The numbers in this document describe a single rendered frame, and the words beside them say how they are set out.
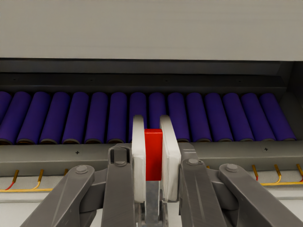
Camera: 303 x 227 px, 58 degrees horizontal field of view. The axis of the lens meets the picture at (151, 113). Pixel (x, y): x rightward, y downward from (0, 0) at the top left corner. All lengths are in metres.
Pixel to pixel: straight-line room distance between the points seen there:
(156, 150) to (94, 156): 0.07
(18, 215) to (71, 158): 0.06
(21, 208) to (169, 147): 0.15
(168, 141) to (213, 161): 0.09
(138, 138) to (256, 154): 0.13
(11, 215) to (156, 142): 0.14
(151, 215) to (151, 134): 0.06
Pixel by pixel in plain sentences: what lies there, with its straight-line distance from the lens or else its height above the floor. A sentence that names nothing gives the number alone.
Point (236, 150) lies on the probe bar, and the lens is 0.25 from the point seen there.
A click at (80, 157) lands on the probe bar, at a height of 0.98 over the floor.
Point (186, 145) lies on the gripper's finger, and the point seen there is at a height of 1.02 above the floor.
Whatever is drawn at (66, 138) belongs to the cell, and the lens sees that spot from 0.26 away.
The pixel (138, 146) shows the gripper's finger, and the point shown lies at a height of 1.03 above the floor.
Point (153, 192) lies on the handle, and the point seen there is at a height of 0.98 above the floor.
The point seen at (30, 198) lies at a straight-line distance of 0.25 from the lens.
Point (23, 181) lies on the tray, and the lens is 0.27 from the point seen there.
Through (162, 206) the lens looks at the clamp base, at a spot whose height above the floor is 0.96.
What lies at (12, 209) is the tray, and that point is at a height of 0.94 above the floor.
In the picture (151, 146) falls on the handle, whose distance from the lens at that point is 0.18.
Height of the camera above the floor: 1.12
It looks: 28 degrees down
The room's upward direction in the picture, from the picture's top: 2 degrees clockwise
